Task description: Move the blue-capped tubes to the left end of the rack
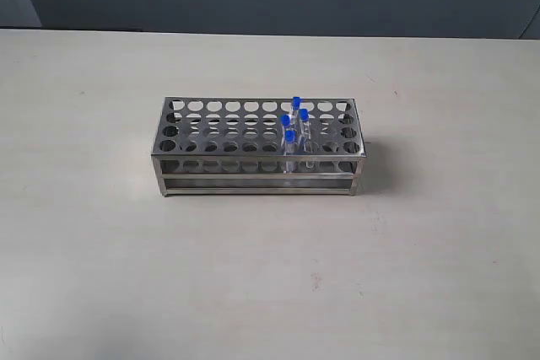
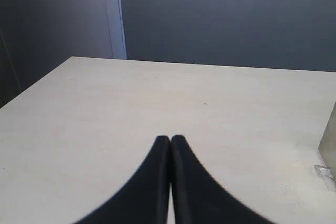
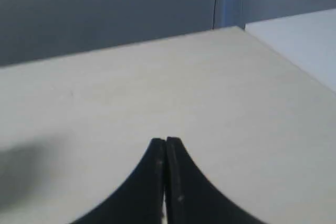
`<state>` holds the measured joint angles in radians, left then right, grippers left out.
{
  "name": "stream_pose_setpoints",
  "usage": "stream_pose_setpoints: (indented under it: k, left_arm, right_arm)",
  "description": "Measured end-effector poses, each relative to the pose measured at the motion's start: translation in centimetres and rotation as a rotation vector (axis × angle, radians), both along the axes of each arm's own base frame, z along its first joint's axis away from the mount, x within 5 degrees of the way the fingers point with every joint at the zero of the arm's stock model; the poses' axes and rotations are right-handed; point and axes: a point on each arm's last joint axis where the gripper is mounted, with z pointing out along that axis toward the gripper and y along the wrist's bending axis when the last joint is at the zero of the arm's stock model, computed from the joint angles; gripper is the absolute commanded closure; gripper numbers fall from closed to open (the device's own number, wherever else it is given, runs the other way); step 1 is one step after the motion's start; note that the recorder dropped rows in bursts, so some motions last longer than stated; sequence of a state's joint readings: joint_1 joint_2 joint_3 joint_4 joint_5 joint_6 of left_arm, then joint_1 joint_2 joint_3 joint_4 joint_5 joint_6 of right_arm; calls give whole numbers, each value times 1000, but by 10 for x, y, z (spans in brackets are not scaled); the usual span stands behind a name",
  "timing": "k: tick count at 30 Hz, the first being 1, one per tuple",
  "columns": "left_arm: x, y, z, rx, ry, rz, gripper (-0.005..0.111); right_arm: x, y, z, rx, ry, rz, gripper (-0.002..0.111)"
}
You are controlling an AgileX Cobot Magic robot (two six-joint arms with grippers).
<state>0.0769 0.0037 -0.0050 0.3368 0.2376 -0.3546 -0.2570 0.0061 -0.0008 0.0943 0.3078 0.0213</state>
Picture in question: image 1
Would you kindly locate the blue capped tube front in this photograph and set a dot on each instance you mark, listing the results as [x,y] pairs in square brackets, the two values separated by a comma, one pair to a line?
[289,150]

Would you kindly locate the blue capped tube back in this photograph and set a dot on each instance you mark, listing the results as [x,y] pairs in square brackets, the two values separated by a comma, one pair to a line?
[294,111]

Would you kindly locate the stainless steel test tube rack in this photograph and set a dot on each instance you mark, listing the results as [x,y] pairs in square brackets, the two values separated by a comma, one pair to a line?
[216,146]

